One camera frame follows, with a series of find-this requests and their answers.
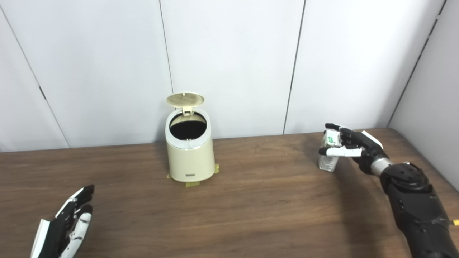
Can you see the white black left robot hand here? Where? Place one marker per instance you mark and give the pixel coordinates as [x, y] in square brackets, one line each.
[57, 233]

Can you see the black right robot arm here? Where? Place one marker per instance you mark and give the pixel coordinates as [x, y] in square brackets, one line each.
[416, 208]

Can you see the black wall panel hinge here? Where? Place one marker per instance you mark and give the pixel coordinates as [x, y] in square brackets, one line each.
[42, 92]

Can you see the white green milk carton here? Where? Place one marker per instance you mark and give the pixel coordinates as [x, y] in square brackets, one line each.
[328, 163]

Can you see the cream-colored round bin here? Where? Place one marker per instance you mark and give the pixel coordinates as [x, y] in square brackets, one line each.
[190, 161]

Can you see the cream round bin lid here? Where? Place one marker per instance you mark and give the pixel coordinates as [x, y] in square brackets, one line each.
[185, 99]

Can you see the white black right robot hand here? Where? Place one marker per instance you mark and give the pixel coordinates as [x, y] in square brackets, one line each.
[364, 147]

